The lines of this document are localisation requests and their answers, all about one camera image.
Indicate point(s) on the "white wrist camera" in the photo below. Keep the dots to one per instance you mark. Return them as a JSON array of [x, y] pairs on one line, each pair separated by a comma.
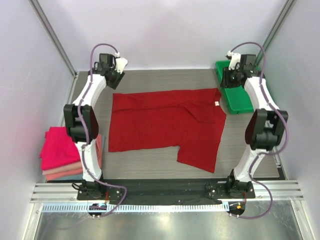
[[235, 59], [120, 63]]

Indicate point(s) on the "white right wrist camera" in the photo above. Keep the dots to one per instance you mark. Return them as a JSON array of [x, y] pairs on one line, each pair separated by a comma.
[[235, 59]]

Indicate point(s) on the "aluminium rail beam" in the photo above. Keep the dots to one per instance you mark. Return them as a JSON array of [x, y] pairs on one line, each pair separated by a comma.
[[65, 192]]

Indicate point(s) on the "green plastic tray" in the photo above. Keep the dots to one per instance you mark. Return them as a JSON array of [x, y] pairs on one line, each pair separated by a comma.
[[237, 99]]

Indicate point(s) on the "right aluminium corner post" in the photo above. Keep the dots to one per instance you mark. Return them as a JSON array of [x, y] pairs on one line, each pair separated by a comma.
[[280, 19]]

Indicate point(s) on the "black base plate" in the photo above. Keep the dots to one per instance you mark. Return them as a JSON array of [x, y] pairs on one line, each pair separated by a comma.
[[117, 191]]

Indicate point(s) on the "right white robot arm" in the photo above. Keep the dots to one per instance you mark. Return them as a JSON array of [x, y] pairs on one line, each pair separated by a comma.
[[265, 129]]

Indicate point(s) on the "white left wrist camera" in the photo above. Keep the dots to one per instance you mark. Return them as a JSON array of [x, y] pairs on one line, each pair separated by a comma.
[[120, 63]]

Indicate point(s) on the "aluminium corner post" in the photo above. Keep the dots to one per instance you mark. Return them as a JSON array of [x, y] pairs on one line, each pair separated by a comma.
[[280, 19], [52, 35]]

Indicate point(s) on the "folded salmon t shirt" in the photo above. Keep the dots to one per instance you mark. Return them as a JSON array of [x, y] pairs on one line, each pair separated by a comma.
[[65, 174]]

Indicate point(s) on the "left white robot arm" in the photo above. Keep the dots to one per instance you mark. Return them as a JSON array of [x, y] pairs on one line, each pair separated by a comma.
[[82, 125]]

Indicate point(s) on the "dark red t shirt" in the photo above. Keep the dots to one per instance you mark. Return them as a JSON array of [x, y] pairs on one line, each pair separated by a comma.
[[191, 120]]

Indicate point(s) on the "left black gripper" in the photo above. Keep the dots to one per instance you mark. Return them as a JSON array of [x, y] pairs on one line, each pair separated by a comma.
[[119, 77]]

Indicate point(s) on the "folded magenta t shirt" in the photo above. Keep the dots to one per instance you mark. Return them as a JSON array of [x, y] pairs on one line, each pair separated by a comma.
[[58, 149]]

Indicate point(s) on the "left aluminium corner post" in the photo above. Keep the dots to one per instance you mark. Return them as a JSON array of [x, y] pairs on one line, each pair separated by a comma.
[[52, 35]]

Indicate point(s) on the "slotted cable duct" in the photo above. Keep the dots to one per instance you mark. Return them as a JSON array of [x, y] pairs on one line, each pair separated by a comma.
[[103, 208]]

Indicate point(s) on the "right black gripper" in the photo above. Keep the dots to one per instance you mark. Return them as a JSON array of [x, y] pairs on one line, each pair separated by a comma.
[[227, 81]]

